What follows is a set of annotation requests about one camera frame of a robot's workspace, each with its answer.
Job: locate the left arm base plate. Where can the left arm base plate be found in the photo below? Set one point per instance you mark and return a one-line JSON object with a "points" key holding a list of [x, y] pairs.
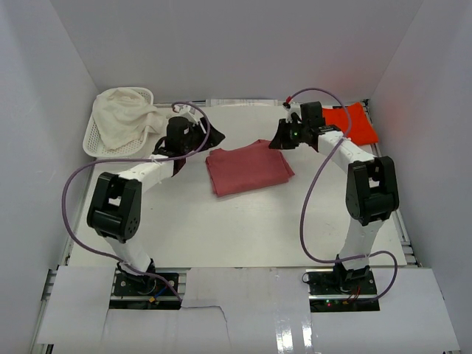
{"points": [[137, 292]]}

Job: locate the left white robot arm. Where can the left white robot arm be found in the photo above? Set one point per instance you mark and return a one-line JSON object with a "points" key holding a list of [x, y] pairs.
{"points": [[115, 210]]}

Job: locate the pink t shirt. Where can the pink t shirt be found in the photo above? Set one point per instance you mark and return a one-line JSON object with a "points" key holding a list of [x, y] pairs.
{"points": [[248, 168]]}

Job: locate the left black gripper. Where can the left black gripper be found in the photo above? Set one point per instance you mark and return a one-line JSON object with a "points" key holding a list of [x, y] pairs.
{"points": [[214, 137]]}

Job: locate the white plastic basket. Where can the white plastic basket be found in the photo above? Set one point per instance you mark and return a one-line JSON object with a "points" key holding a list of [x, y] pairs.
{"points": [[94, 146]]}

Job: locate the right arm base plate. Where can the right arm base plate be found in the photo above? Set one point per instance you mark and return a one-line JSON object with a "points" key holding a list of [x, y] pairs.
{"points": [[339, 291]]}

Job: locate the paper sheet at back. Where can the paper sheet at back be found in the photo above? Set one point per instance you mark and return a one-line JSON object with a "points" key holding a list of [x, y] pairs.
{"points": [[241, 102]]}

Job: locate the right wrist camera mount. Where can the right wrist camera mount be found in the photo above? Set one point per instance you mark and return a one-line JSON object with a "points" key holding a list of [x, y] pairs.
{"points": [[291, 108]]}

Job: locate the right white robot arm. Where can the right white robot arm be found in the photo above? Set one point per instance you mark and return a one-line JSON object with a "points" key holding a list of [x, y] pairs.
{"points": [[371, 189]]}

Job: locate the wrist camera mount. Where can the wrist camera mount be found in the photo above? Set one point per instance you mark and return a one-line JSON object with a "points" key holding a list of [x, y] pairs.
{"points": [[186, 111], [291, 108]]}

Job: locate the cream white t shirt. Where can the cream white t shirt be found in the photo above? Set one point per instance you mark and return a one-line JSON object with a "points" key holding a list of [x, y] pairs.
{"points": [[123, 115]]}

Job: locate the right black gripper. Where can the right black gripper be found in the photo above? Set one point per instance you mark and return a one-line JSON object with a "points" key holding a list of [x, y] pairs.
{"points": [[280, 141]]}

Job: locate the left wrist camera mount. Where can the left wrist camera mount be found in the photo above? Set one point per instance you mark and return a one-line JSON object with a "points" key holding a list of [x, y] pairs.
{"points": [[186, 111]]}

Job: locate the folded orange t shirt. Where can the folded orange t shirt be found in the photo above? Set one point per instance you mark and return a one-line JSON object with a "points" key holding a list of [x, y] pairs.
{"points": [[361, 132]]}

